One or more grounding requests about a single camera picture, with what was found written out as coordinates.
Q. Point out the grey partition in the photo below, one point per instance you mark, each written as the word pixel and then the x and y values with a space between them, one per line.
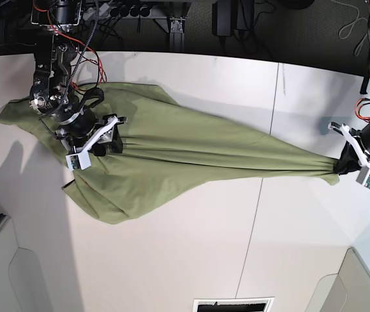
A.
pixel 347 290
pixel 22 283

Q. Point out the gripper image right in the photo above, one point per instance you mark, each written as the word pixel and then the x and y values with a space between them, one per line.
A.
pixel 356 151

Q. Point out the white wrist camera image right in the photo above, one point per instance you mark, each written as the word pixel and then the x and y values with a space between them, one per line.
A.
pixel 364 177

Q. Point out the aluminium frame post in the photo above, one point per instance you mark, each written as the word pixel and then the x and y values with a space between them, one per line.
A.
pixel 176 32

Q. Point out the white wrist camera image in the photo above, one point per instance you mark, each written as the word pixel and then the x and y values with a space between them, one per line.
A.
pixel 78 161
pixel 364 177

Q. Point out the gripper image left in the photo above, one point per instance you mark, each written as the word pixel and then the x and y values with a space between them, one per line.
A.
pixel 75 134

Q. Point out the black power strip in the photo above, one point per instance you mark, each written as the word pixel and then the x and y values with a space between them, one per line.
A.
pixel 130 9

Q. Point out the white vent slot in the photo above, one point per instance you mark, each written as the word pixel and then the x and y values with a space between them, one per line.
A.
pixel 233 305

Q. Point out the grey partition left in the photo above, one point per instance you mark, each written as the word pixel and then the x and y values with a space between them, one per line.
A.
pixel 22 283

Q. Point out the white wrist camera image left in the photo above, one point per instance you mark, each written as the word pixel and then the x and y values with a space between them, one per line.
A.
pixel 78 161

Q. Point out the grey partition right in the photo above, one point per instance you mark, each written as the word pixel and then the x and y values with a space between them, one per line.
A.
pixel 347 290

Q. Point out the green t-shirt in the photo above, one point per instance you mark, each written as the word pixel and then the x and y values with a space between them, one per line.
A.
pixel 170 149

